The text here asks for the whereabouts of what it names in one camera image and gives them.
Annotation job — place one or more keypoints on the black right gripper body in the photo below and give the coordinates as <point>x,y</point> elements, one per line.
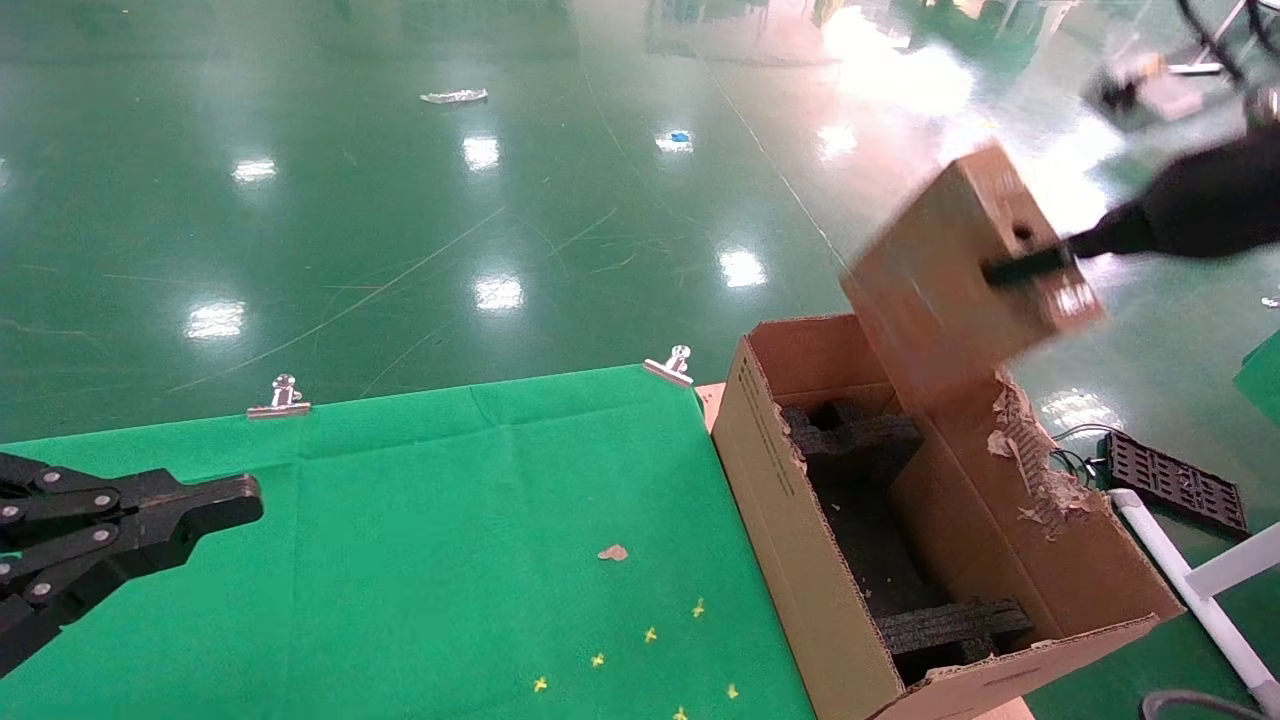
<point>1210,205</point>

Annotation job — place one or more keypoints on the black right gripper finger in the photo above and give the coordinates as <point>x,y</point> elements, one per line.
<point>1030,266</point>

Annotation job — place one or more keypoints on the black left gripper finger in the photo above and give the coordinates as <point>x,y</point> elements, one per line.
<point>90,570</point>
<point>215,497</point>

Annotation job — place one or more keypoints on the small brown cardboard box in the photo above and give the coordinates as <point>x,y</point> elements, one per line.
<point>930,300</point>

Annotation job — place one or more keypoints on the large open cardboard carton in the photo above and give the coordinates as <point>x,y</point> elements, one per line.
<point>790,560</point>

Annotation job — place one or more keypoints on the small torn cardboard scrap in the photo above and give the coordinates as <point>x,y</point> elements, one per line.
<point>613,553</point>

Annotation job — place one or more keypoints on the silver metal binder clip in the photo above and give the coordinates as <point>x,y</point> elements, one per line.
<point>280,405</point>
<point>670,368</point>

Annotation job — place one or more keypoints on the white flat stand foot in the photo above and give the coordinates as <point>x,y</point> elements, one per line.
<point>1195,69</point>

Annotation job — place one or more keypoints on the bright green cloth corner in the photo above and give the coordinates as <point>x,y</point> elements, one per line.
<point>1265,375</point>

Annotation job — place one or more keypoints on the green tablecloth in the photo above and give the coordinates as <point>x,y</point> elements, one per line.
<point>400,550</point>

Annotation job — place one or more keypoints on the black foam insert block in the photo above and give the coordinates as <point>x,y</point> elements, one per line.
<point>850,435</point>
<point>950,625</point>

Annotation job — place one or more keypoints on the black plastic grid tray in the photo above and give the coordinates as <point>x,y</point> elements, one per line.
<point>1175,480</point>

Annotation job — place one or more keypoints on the black foam liner sheet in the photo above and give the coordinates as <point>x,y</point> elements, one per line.
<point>870,540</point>

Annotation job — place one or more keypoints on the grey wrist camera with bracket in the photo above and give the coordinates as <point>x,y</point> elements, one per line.
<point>1150,95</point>

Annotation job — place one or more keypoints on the white pipe frame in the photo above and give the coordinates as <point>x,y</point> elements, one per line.
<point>1190,575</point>

